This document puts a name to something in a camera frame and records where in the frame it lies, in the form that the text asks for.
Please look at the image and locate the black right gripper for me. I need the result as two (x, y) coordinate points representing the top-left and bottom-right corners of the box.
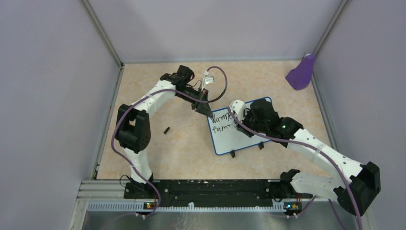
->
(234, 108), (268, 138)

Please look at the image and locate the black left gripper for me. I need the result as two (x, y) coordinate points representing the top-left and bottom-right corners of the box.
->
(176, 86), (213, 117)

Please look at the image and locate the blue framed whiteboard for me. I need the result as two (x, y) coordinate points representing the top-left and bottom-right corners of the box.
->
(207, 108), (269, 156)

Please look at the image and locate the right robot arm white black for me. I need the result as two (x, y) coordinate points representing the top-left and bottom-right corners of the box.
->
(228, 99), (381, 216)

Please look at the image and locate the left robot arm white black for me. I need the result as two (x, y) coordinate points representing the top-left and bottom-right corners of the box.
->
(113, 65), (213, 198)

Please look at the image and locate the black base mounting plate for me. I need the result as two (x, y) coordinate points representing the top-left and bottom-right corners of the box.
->
(124, 179), (313, 209)

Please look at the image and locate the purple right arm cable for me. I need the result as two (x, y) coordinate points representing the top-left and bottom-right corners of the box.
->
(227, 106), (364, 230)

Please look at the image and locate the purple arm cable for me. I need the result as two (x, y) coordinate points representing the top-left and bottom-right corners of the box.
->
(227, 106), (364, 230)
(110, 66), (228, 219)

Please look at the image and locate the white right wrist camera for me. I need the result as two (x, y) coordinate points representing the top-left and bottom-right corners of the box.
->
(228, 100), (248, 122)

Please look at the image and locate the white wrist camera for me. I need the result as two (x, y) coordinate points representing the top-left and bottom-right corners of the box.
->
(228, 100), (248, 122)
(200, 70), (215, 91)

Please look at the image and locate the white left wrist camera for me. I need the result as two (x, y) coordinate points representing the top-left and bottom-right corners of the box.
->
(200, 70), (215, 91)

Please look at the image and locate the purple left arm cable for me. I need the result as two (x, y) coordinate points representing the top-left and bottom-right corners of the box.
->
(110, 66), (228, 219)

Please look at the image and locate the white slotted cable duct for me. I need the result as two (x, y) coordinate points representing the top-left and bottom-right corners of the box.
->
(87, 201), (286, 212)

